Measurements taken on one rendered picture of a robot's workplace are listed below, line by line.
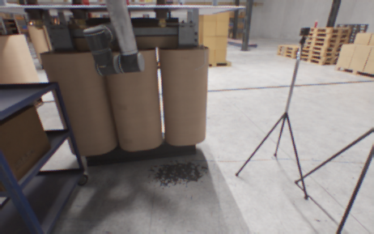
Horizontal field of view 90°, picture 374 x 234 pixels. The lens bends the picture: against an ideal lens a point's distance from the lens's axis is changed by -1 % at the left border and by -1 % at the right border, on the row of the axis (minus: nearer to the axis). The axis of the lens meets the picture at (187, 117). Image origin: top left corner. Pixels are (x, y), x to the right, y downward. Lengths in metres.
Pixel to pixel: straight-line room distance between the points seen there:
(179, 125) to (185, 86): 0.36
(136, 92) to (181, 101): 0.38
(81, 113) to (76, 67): 0.37
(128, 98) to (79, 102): 0.37
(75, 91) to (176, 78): 0.77
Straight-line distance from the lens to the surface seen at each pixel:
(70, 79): 1.67
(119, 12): 1.14
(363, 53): 6.95
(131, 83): 1.58
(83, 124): 1.78
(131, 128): 1.73
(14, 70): 3.82
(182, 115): 1.69
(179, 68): 1.56
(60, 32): 1.67
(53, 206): 1.73
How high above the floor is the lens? 1.25
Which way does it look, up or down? 26 degrees down
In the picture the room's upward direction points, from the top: 1 degrees counter-clockwise
